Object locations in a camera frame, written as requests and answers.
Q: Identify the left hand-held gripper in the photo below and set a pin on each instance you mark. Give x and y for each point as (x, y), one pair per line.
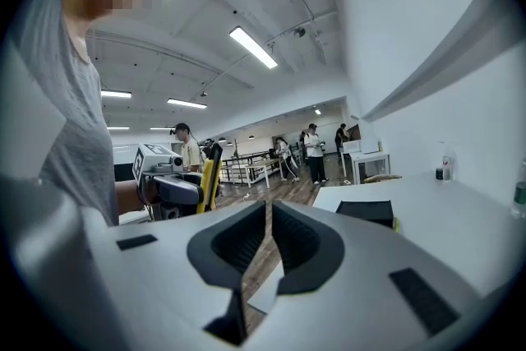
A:
(160, 166)

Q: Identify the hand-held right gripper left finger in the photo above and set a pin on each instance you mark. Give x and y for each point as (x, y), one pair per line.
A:
(164, 279)

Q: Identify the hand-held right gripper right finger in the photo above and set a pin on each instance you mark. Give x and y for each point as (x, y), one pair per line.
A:
(361, 300)

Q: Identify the black box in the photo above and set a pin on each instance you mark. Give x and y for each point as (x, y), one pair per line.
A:
(365, 211)

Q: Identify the person's left forearm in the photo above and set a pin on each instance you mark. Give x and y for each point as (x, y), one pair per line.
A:
(129, 197)

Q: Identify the black monitor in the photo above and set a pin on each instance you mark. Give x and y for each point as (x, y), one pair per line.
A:
(123, 172)

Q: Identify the black metal railing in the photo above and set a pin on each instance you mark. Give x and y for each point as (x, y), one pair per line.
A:
(242, 160)

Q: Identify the yellow ruler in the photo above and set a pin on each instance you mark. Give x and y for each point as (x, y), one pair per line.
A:
(396, 224)

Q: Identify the wooden-top table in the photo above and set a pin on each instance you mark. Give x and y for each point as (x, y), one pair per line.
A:
(263, 164)

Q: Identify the ceiling light bar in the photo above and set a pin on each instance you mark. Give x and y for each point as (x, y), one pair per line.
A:
(116, 94)
(252, 47)
(187, 103)

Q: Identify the large white table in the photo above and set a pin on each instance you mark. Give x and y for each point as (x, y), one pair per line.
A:
(444, 218)

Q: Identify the wooden chair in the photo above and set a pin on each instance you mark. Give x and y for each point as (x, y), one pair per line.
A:
(382, 178)

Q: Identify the person's torso in grey shirt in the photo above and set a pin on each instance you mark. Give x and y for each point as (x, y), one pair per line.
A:
(74, 115)

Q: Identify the small white table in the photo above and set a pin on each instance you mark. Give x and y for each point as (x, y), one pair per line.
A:
(370, 156)

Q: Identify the white box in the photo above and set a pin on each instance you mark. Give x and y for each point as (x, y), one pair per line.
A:
(352, 147)
(370, 146)

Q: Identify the clear bottle red label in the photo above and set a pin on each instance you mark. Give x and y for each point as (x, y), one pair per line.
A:
(448, 164)

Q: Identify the round grey ceiling device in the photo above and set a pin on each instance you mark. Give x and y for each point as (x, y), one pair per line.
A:
(299, 31)

